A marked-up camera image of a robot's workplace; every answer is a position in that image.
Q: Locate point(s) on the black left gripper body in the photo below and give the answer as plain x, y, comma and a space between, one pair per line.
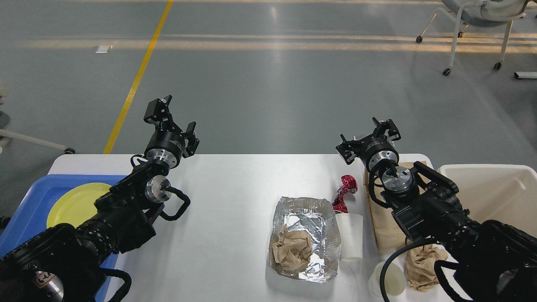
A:
166, 146

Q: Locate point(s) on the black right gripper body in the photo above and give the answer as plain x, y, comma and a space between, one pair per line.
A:
375, 152

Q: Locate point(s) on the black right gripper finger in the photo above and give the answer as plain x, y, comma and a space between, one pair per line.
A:
348, 149
385, 131

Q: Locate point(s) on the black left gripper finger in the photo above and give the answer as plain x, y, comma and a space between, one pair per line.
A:
192, 142
158, 114

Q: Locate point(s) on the yellow plate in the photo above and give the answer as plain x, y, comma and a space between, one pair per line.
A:
77, 205

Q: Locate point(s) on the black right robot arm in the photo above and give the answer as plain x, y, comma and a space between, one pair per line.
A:
494, 261

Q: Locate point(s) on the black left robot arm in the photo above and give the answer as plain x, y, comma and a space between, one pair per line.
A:
149, 193

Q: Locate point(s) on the red snack wrapper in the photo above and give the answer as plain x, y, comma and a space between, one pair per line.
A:
348, 186

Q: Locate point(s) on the clear plastic cup lying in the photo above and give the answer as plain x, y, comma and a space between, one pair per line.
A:
351, 226

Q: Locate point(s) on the floor outlet plate left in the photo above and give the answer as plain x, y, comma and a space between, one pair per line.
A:
103, 49

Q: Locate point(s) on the brown paper bag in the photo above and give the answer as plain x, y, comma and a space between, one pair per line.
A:
387, 234

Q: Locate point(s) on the aluminium foil tray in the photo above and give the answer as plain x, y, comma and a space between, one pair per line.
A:
317, 217

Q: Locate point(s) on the crumpled brown paper ball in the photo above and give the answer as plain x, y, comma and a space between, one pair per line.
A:
292, 250

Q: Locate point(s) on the crumpled brown paper right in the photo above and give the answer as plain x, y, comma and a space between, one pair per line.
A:
420, 266

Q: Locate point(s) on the white paper cup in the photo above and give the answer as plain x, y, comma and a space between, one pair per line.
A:
394, 281

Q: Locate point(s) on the white plastic bin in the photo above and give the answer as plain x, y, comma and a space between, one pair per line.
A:
502, 192

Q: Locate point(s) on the white object far right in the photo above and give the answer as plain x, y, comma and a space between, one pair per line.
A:
525, 75

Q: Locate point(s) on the grey office chair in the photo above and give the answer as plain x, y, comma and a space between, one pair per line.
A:
478, 13

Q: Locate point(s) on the white chair base left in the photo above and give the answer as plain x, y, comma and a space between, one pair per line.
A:
6, 136

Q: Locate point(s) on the blue plastic tray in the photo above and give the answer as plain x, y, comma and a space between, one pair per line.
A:
37, 201

